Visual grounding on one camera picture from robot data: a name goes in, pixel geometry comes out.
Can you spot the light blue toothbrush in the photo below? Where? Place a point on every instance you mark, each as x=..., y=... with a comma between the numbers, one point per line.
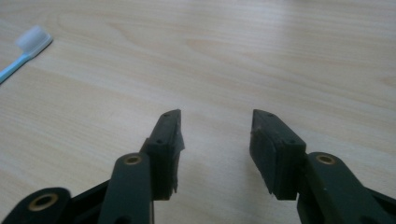
x=31, y=43

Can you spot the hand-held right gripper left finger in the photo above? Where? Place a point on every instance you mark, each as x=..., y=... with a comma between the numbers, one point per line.
x=163, y=155

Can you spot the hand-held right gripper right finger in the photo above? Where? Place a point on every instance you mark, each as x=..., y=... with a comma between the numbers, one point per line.
x=275, y=155

